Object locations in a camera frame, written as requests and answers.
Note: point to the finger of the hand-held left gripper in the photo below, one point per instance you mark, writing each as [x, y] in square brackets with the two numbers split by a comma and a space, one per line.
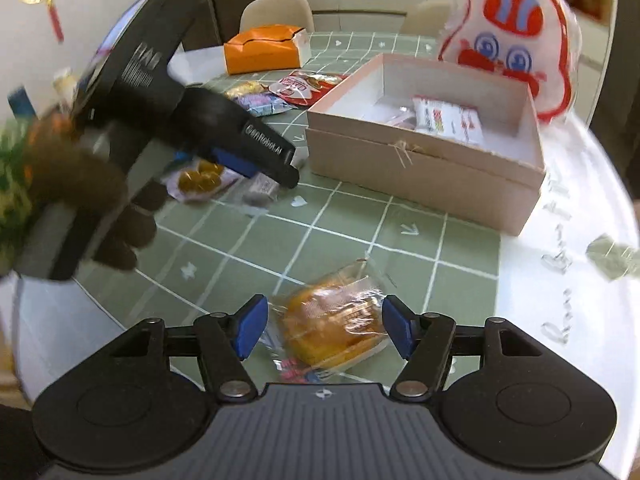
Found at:
[270, 147]

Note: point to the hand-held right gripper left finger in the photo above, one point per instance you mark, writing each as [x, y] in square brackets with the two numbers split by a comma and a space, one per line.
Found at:
[250, 327]

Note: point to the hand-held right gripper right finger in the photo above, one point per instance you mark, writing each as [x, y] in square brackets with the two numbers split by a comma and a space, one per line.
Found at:
[397, 327]

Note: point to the blue pink printed packet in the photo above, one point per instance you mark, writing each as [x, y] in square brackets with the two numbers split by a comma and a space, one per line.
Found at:
[265, 105]

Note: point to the small grey packet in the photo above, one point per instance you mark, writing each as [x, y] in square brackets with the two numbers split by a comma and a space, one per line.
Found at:
[260, 191]

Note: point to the clear bread packet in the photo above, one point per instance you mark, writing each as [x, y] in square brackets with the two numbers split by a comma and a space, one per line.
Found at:
[332, 327]

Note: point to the golden candy packet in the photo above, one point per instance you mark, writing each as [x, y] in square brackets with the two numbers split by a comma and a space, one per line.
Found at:
[200, 180]

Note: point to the pink cardboard box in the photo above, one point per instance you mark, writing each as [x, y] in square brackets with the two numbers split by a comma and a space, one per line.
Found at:
[425, 180]

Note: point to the white red snack packet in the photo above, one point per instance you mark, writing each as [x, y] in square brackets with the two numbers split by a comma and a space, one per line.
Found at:
[447, 120]

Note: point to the person's left hand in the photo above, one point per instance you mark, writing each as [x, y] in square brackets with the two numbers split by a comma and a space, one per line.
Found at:
[85, 175]

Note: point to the small white candy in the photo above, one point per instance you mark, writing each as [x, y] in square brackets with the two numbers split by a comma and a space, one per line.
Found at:
[299, 156]

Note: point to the green checked table mat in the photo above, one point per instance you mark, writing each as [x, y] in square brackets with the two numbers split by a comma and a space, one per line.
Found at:
[240, 240]

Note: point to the orange tissue box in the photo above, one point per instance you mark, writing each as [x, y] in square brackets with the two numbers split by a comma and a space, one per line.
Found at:
[257, 52]

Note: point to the beige chair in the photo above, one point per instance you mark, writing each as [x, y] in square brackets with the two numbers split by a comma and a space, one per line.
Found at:
[275, 12]
[427, 17]

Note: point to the white red bunny bag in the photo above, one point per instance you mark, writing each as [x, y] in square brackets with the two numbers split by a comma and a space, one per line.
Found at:
[500, 35]

